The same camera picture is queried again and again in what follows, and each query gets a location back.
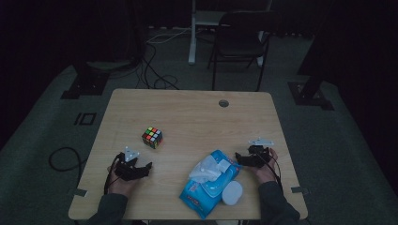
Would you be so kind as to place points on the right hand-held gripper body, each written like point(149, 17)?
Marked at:
point(259, 156)

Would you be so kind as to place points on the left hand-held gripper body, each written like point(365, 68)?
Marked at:
point(126, 170)

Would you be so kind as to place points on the colourful puzzle cube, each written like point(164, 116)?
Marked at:
point(152, 137)

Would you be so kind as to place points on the white wet wipe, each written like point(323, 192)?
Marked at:
point(205, 170)

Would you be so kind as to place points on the blue wet wipes pack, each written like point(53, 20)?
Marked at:
point(200, 197)

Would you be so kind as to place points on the person's left hand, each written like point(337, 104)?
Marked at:
point(122, 188)

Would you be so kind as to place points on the grey tape strip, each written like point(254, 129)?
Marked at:
point(299, 190)

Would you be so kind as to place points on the black stand with square base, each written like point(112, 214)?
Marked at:
point(86, 86)
point(308, 93)

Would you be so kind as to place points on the grey round stand base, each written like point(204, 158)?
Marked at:
point(108, 64)

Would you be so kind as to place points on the black folding chair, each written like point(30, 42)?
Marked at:
point(241, 40)

